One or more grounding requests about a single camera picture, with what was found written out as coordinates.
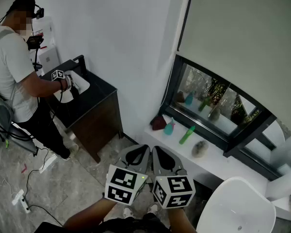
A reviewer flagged black floor cable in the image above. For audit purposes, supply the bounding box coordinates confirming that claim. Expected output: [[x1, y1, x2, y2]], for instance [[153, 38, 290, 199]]
[[25, 147, 64, 226]]

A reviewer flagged person's right forearm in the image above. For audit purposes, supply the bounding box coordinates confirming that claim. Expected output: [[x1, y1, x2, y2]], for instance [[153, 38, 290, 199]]
[[168, 205, 197, 233]]

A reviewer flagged person's white left shoe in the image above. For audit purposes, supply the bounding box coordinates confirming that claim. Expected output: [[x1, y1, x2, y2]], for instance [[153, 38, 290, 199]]
[[122, 206, 136, 219]]

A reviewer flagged white roller blind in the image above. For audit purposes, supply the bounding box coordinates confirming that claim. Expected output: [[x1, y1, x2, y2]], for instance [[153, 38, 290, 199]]
[[177, 0, 291, 140]]

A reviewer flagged person's white right shoe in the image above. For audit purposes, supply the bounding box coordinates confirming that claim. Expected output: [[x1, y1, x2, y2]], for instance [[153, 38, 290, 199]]
[[147, 202, 160, 216]]

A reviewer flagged teal spray bottle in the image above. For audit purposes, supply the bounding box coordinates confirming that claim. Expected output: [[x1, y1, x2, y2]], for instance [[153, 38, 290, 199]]
[[163, 117, 176, 135]]

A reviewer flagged white window sill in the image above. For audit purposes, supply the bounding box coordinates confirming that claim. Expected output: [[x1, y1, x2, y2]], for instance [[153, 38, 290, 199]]
[[143, 124, 291, 212]]

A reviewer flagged green bottle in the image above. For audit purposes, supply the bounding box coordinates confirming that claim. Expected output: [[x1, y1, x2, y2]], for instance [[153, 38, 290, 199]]
[[178, 125, 196, 145]]

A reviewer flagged dark red cloth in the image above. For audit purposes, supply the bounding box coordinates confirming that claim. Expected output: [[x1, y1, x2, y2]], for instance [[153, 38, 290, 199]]
[[150, 115, 168, 131]]

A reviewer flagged white water jug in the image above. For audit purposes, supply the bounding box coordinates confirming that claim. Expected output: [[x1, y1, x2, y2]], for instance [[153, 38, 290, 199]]
[[32, 16, 56, 49]]

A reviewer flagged white sink basin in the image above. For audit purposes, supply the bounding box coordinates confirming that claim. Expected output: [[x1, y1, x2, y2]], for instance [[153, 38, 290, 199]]
[[53, 75, 91, 104]]

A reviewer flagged white water dispenser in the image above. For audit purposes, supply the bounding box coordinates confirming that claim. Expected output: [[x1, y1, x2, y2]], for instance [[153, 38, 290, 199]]
[[38, 46, 62, 75]]

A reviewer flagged person's left forearm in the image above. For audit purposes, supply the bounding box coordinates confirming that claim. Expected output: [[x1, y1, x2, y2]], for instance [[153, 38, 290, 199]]
[[62, 197, 119, 233]]

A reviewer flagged black faucet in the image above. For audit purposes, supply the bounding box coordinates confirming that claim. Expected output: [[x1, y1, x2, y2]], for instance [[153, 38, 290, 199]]
[[72, 54, 88, 79]]

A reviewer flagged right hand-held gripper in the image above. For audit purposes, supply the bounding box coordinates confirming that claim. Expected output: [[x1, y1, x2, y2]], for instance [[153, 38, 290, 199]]
[[151, 146, 196, 209]]

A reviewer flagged person's white shoe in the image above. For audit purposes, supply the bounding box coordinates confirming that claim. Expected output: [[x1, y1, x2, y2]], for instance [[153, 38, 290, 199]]
[[122, 206, 136, 219], [147, 202, 160, 216]]

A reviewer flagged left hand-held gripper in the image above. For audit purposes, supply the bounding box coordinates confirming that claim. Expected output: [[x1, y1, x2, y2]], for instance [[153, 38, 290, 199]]
[[104, 144, 151, 205]]

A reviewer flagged person's black clothing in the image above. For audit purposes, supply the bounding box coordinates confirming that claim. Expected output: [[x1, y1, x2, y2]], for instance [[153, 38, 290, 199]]
[[33, 212, 172, 233]]

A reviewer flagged dark wooden vanity cabinet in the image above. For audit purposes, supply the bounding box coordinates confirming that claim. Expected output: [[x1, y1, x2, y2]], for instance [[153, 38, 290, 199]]
[[40, 59, 124, 164]]

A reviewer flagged grey stone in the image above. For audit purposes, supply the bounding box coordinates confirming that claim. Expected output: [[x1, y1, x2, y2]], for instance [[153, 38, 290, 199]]
[[191, 139, 210, 158]]

